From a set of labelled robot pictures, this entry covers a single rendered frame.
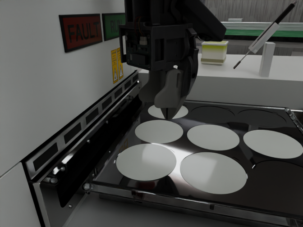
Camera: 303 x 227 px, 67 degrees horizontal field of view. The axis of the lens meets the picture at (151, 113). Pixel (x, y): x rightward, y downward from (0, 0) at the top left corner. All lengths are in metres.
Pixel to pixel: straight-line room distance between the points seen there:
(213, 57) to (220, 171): 0.47
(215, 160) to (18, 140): 0.29
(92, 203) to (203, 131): 0.25
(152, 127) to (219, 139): 0.14
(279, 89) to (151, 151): 0.39
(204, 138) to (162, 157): 0.11
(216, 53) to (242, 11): 4.15
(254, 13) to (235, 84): 4.25
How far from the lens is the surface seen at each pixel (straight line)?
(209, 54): 0.77
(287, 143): 0.49
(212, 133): 0.48
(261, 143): 0.47
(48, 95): 0.32
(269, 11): 4.85
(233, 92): 0.65
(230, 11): 4.94
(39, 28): 0.31
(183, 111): 0.57
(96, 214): 0.42
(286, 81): 0.67
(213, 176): 0.36
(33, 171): 0.31
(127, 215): 0.41
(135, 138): 0.45
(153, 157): 0.39
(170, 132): 0.47
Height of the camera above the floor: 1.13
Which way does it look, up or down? 24 degrees down
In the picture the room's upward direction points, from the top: 1 degrees counter-clockwise
